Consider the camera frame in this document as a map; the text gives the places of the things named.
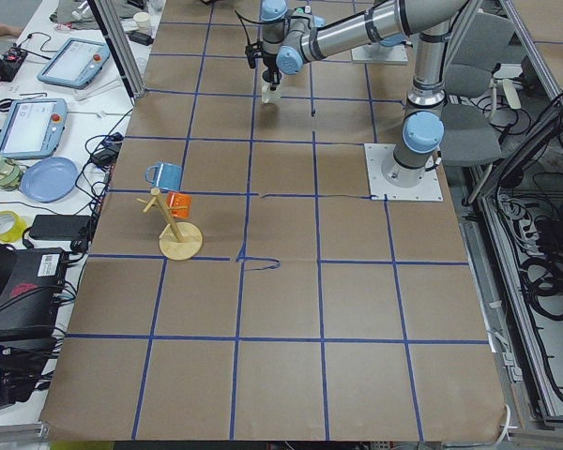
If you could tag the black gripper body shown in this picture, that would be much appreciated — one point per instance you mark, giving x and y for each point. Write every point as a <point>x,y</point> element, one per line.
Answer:
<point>270,64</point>

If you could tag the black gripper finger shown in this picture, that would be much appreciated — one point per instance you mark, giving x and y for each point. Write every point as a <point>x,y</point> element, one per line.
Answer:
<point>273,79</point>

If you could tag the grey white mug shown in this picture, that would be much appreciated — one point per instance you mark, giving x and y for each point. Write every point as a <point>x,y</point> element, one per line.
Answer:
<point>270,94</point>

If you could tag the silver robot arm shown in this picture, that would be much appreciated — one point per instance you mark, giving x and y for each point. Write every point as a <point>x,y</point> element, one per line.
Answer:
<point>392,41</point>
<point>294,37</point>

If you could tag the blue white milk carton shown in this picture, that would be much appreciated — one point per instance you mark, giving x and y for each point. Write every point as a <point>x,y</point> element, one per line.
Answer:
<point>304,10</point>

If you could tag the cream paper cup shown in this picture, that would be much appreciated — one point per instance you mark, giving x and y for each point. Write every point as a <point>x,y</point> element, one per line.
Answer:
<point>143,22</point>

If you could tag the orange cup on stand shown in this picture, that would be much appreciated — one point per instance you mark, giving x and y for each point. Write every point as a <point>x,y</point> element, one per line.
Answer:
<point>178,204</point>

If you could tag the blue mug on stand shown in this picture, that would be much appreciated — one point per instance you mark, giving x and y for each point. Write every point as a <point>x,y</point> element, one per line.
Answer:
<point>165,176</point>

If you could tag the wooden mug tree stand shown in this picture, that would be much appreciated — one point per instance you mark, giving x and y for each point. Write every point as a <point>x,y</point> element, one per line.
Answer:
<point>180,240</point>

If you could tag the far blue teach pendant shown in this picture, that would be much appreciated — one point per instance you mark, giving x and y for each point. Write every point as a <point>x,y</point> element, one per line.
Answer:
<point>76,64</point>

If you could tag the blue teach pendant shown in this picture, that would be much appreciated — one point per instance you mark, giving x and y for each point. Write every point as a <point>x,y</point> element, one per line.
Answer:
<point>33,128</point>
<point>76,64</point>

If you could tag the grey office chair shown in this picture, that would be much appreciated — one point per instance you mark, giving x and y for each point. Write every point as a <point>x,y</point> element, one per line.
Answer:
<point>469,139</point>

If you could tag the near blue teach pendant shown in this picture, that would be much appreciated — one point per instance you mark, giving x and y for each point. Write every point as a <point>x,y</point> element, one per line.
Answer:
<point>33,128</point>

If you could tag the blue plate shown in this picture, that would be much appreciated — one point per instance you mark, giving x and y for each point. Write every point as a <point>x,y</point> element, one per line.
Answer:
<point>49,180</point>

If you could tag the black power adapter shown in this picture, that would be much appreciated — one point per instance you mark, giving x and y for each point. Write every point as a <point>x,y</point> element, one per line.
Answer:
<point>58,227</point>

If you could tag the black scissors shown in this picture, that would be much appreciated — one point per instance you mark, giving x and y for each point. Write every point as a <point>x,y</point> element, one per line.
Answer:
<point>5,104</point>

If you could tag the green bottle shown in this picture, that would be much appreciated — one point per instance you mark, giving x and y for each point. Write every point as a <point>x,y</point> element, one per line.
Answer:
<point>11,174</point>

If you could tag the yellow tape roll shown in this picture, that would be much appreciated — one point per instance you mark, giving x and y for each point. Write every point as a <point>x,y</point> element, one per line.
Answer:
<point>12,226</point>

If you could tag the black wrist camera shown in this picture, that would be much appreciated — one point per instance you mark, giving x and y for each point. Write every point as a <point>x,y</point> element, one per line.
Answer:
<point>253,52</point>

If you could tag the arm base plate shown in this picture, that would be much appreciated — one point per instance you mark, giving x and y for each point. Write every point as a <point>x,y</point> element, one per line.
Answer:
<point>375,54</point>
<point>389,181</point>

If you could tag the aluminium frame post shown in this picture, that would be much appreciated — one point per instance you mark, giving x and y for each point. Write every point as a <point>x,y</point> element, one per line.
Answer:
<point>117,41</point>

